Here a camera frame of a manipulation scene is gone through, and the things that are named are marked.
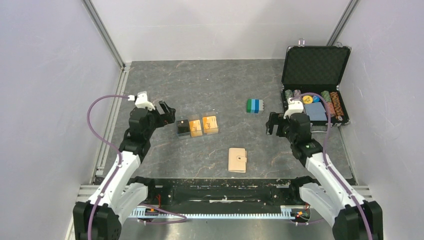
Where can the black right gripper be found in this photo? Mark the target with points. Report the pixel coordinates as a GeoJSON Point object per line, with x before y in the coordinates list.
{"type": "Point", "coordinates": [275, 118]}

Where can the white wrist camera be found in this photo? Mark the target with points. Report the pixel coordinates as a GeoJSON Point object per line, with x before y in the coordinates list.
{"type": "Point", "coordinates": [141, 101]}
{"type": "Point", "coordinates": [294, 106]}

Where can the cream leather card holder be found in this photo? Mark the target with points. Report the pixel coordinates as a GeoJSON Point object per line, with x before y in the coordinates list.
{"type": "Point", "coordinates": [237, 160]}

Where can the clear acrylic card stand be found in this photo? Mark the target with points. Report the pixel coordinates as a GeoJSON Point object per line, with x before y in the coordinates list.
{"type": "Point", "coordinates": [194, 117]}

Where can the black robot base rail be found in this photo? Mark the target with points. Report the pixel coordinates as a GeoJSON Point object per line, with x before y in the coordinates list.
{"type": "Point", "coordinates": [220, 195]}

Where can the green blue grey block stack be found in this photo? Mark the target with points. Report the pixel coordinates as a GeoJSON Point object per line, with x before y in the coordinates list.
{"type": "Point", "coordinates": [254, 106]}

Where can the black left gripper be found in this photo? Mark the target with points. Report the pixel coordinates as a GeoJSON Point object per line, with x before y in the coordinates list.
{"type": "Point", "coordinates": [167, 117]}

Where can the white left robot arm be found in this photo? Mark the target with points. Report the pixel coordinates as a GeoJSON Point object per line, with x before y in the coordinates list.
{"type": "Point", "coordinates": [101, 217]}

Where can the yellow dealer chip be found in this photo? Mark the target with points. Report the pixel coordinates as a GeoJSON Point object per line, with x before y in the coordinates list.
{"type": "Point", "coordinates": [307, 99]}

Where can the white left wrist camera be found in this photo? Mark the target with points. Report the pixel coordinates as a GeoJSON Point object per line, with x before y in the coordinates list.
{"type": "Point", "coordinates": [141, 101]}

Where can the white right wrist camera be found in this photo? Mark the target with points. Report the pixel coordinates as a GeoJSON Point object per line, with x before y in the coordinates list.
{"type": "Point", "coordinates": [294, 106]}

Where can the black poker chip case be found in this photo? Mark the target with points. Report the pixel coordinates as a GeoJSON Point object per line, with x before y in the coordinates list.
{"type": "Point", "coordinates": [314, 69]}

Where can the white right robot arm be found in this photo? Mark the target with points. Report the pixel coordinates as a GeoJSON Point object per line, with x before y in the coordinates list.
{"type": "Point", "coordinates": [348, 213]}

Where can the black credit card stack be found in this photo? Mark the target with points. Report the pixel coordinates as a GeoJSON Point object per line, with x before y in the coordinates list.
{"type": "Point", "coordinates": [183, 128]}

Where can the gold credit card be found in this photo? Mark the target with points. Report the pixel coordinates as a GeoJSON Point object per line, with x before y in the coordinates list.
{"type": "Point", "coordinates": [210, 125]}
{"type": "Point", "coordinates": [195, 127]}

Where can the blue playing card deck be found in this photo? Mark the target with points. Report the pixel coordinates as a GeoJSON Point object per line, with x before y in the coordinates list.
{"type": "Point", "coordinates": [316, 111]}

